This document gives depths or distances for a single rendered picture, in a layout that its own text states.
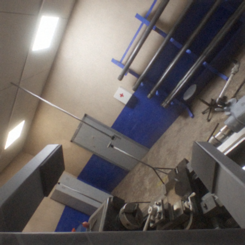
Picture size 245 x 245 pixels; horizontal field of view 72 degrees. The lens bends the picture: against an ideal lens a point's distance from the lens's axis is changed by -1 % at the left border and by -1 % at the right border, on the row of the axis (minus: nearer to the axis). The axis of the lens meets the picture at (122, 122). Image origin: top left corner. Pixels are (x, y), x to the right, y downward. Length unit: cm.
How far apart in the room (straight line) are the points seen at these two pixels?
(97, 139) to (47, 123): 154
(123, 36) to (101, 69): 90
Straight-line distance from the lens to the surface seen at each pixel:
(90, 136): 514
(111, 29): 416
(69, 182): 561
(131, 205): 209
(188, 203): 152
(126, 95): 426
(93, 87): 447
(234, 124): 138
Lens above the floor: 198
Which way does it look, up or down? 10 degrees down
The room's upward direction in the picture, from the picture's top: 60 degrees counter-clockwise
